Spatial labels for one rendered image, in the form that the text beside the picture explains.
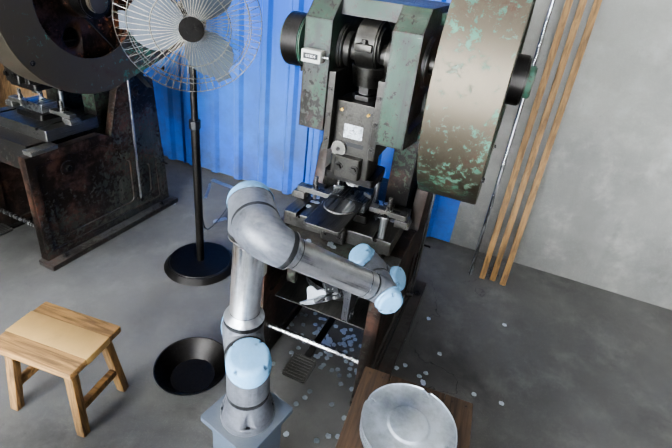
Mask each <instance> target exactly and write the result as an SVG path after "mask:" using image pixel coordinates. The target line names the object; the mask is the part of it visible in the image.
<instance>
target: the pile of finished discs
mask: <svg viewBox="0 0 672 448"><path fill-rule="evenodd" d="M360 437H361V441H362V444H363V447H364V448H457V441H458V434H457V427H456V424H455V421H454V419H453V416H452V415H451V413H450V411H449V410H448V408H447V407H446V406H445V405H444V403H443V402H442V401H441V400H440V399H438V398H437V397H436V396H435V395H433V394H432V393H431V394H430V393H427V392H426V391H425V390H424V389H423V388H421V387H418V386H416V385H412V384H407V383H392V384H387V385H384V386H381V387H379V388H378V389H376V390H375V391H373V392H372V393H371V394H370V396H369V397H368V400H366V401H365V403H364V405H363V408H362V412H361V419H360Z"/></svg>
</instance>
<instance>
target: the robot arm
mask: <svg viewBox="0 0 672 448"><path fill-rule="evenodd" d="M226 204H227V207H228V231H227V235H228V238H229V240H230V241H231V242H233V251H232V270H231V288H230V305H229V306H228V307H227V308H226V310H225V311H224V315H223V318H222V322H221V333H222V337H223V347H224V358H225V369H226V395H225V397H224V399H223V401H222V404H221V408H220V419H221V423H222V425H223V427H224V428H225V429H226V430H227V431H228V432H229V433H231V434H233V435H235V436H238V437H252V436H255V435H258V434H260V433H262V432H263V431H264V430H266V429H267V428H268V427H269V425H270V424H271V422H272V420H273V418H274V413H275V404H274V400H273V397H272V395H271V393H270V391H269V390H270V372H271V367H272V359H271V354H270V351H269V348H268V347H267V345H266V344H265V339H264V320H265V313H264V310H263V309H262V307H261V295H262V285H263V274H264V264H265V263H266V264H268V265H270V266H273V267H275V268H278V269H280V270H285V269H287V268H290V269H292V270H295V271H297V272H300V273H302V274H305V275H307V276H310V277H312V278H315V279H317V280H320V281H322V285H323V288H325V289H326V291H325V290H323V289H320V290H316V289H315V288H314V287H313V286H308V287H307V300H303V301H300V304H304V305H311V304H318V303H323V302H327V301H330V300H335V299H339V298H341V297H344V300H343V307H342V313H341V319H342V320H344V321H346V322H348V321H349V320H350V319H351V318H352V317H353V315H354V308H355V302H356V296H359V297H362V298H364V299H367V300H369V301H372V302H373V303H374V304H375V307H376V308H377V309H378V310H379V312H381V313H383V314H391V313H394V312H396V311H397V310H398V309H399V308H400V307H401V306H402V304H403V296H402V294H401V292H400V291H402V290H403V289H404V288H405V285H406V275H405V272H404V270H403V269H402V268H401V267H399V266H392V267H389V265H388V264H387V263H385V262H384V260H383V259H382V258H381V257H380V256H379V255H378V254H377V253H376V252H375V250H374V249H373V248H371V247H370V246H369V245H368V244H364V243H363V244H359V245H357V246H355V248H353V249H352V250H351V252H350V254H349V260H348V259H346V258H343V257H341V256H339V255H337V254H335V253H332V252H330V251H328V250H326V249H324V248H321V247H319V246H317V245H315V244H313V243H310V242H308V241H306V240H304V239H302V238H301V237H300V234H299V233H298V232H297V231H295V230H292V229H291V228H289V227H288V226H287V225H286V224H285V223H284V222H283V221H282V220H281V218H280V216H279V213H278V210H277V207H276V204H275V201H274V196H273V194H272V192H271V191H270V189H269V188H268V187H267V186H266V185H265V184H263V183H261V182H258V181H252V180H251V181H244V182H241V183H239V184H237V185H236V186H234V187H233V188H232V189H231V190H230V192H229V194H228V197H227V202H226ZM326 292H327V293H328V294H327V295H326Z"/></svg>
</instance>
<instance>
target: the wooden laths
mask: <svg viewBox="0 0 672 448"><path fill-rule="evenodd" d="M555 1H556V0H551V2H550V5H549V9H548V12H547V15H546V19H545V22H544V25H543V29H542V32H541V35H540V38H539V42H538V45H537V48H536V52H535V55H534V58H533V62H532V66H536V63H537V60H538V56H539V53H540V50H541V46H542V43H543V40H544V37H545V33H546V30H547V27H548V24H549V20H550V17H551V14H552V10H553V7H554V4H555ZM572 3H573V0H566V1H565V4H564V7H563V11H562V14H561V17H560V20H559V23H558V27H557V30H556V33H555V36H554V39H553V43H552V46H551V49H550V52H549V55H548V59H547V62H546V65H545V68H544V71H543V75H542V78H541V81H540V84H539V87H538V90H537V94H536V97H535V100H534V103H533V106H532V110H531V113H530V116H529V119H528V122H527V126H526V129H525V132H524V135H523V138H522V142H521V145H520V148H519V151H518V154H517V158H516V161H515V164H514V167H513V170H512V174H511V177H510V180H509V183H508V186H507V189H506V193H505V196H504V199H503V202H502V205H501V209H500V212H499V215H498V218H497V221H496V225H495V228H494V231H493V234H492V237H491V241H490V244H489V247H488V250H487V253H486V257H485V260H484V263H483V266H482V269H481V273H480V276H479V278H481V279H485V276H486V273H487V270H488V267H489V263H490V260H491V257H492V254H493V251H494V248H495V245H496V241H497V238H498V235H499V232H500V229H501V226H502V223H503V219H504V216H505V213H506V210H507V207H508V204H509V201H510V198H511V194H512V191H513V188H514V185H515V182H516V179H517V176H518V172H519V169H520V166H521V163H522V160H523V157H524V154H525V150H526V147H527V144H528V141H529V138H530V135H531V132H532V129H533V125H534V122H535V119H536V116H537V113H538V110H539V107H540V103H541V100H542V97H543V94H544V91H545V88H546V85H547V81H548V78H549V75H550V72H551V69H552V66H553V63H554V60H555V56H556V53H557V50H558V47H559V44H560V41H561V38H562V34H563V31H564V28H565V25H566V22H567V19H568V16H569V12H570V9H571V6H572ZM586 3H587V0H580V1H579V4H578V7H577V10H576V13H575V16H574V19H573V22H572V25H571V29H570V32H569V35H568V38H567V41H566V44H565V47H564V50H563V53H562V56H561V59H560V63H559V66H558V69H557V72H556V75H555V78H554V81H553V84H552V87H551V90H550V93H549V97H548V100H547V103H546V106H545V109H544V112H543V115H542V118H541V121H540V124H539V127H538V131H537V134H536V137H535V140H534V143H533V146H532V149H531V152H530V155H529V158H528V161H527V165H526V168H525V171H524V174H523V177H522V180H521V183H520V186H519V189H518V192H517V195H516V199H515V202H514V205H513V208H512V211H511V214H510V217H509V220H508V223H507V226H506V229H505V233H504V236H503V239H502V242H501V245H500V248H499V251H498V254H497V257H496V260H495V263H494V267H493V270H492V273H491V276H490V279H489V280H491V281H495V279H496V276H497V273H498V270H499V267H500V264H501V261H502V258H503V255H504V252H505V249H506V246H507V243H508V240H509V237H510V234H511V231H512V228H513V225H514V222H515V219H516V216H517V213H518V210H519V207H520V204H521V201H522V198H523V194H524V191H525V188H526V185H527V182H528V179H529V176H530V173H531V170H532V167H533V164H534V161H535V158H536V155H537V152H538V149H539V146H540V143H541V140H542V137H543V134H544V131H545V128H546V125H547V122H548V119H549V116H550V113H551V109H552V106H553V103H554V100H555V97H556V94H557V91H558V88H559V85H560V82H561V79H562V76H563V73H564V70H565V67H566V64H567V61H568V58H569V55H570V52H571V49H572V46H573V43H574V40H575V37H576V34H577V31H578V28H579V24H580V21H581V18H582V15H583V12H584V9H585V6H586ZM601 3H602V0H594V2H593V5H592V8H591V11H590V14H589V17H588V20H587V23H586V26H585V29H584V32H583V35H582V38H581V41H580V44H579V47H578V50H577V53H576V56H575V59H574V62H573V65H572V68H571V71H570V74H569V77H568V80H567V83H566V86H565V89H564V92H563V95H562V98H561V101H560V104H559V107H558V110H557V113H556V116H555V119H554V122H553V125H552V128H551V131H550V134H549V137H548V140H547V143H546V146H545V149H544V152H543V155H542V158H541V161H540V164H539V167H538V170H537V173H536V176H535V179H534V182H533V185H532V188H531V191H530V194H529V197H528V200H527V203H526V206H525V209H524V212H523V215H522V218H521V221H520V224H519V227H518V230H517V233H516V236H515V239H514V242H513V245H512V248H511V251H510V253H509V256H508V259H507V262H506V265H505V268H504V271H503V274H502V277H501V280H500V285H503V286H505V285H506V282H507V279H508V276H509V273H510V270H511V267H512V264H513V261H514V258H515V255H516V252H517V249H518V246H519V243H520V241H521V238H522V235H523V232H524V229H525V226H526V223H527V220H528V217H529V214H530V211H531V208H532V205H533V202H534V199H535V196H536V194H537V191H538V188H539V185H540V182H541V179H542V176H543V173H544V170H545V167H546V164H547V161H548V158H549V155H550V152H551V149H552V147H553V144H554V141H555V138H556V135H557V132H558V129H559V126H560V123H561V120H562V117H563V114H564V111H565V108H566V105H567V102H568V100H569V97H570V94H571V91H572V88H573V85H574V82H575V79H576V76H577V73H578V70H579V67H580V64H581V61H582V58H583V55H584V53H585V50H586V47H587V44H588V41H589V38H590V35H591V32H592V29H593V26H594V23H595V20H596V17H597V14H598V11H599V9H600V6H601ZM524 102H525V98H521V101H520V105H519V108H518V111H517V115H516V118H515V121H514V125H513V128H512V131H511V134H510V138H509V141H508V144H507V148H506V151H505V154H504V158H503V161H502V164H501V168H500V171H499V174H498V177H497V181H496V184H495V187H494V191H493V194H492V197H491V201H490V204H489V207H488V211H487V214H486V217H485V221H484V224H483V227H482V230H481V234H480V237H479V240H478V244H477V247H476V250H475V254H474V257H473V260H472V264H471V267H470V270H469V273H468V274H469V275H472V272H473V269H474V266H475V262H476V259H477V256H478V253H479V249H480V246H481V243H482V240H483V236H484V233H485V230H486V226H487V223H488V220H489V217H490V213H491V210H492V207H493V204H494V200H495V197H496V194H497V190H498V187H499V184H500V181H501V177H502V174H503V171H504V168H505V164H506V161H507V158H508V154H509V151H510V148H511V145H512V141H513V138H514V135H515V132H516V128H517V125H518V122H519V118H520V115H521V112H522V109H523V105H524Z"/></svg>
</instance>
